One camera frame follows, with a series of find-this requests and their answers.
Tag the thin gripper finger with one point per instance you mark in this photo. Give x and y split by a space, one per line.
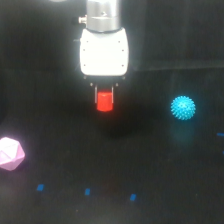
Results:
112 91
95 94

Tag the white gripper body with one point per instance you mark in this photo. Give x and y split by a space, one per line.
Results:
104 57

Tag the red octagonal block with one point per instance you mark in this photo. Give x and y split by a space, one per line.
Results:
104 101

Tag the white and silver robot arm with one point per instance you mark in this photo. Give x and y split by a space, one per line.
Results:
102 16

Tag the black backdrop curtain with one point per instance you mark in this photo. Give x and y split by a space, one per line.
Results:
176 48

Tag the blue spiky ball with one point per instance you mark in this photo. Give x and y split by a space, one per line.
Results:
183 108

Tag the blue tape mark middle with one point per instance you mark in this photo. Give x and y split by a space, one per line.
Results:
87 192

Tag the blue tape mark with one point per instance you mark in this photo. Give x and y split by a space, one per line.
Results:
40 187
87 192
220 134
133 197

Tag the pink polyhedron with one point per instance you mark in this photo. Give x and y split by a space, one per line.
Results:
11 154

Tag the blue tape mark left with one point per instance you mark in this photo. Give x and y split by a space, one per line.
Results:
40 187

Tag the blue tape mark far right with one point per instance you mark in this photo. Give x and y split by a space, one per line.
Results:
220 134

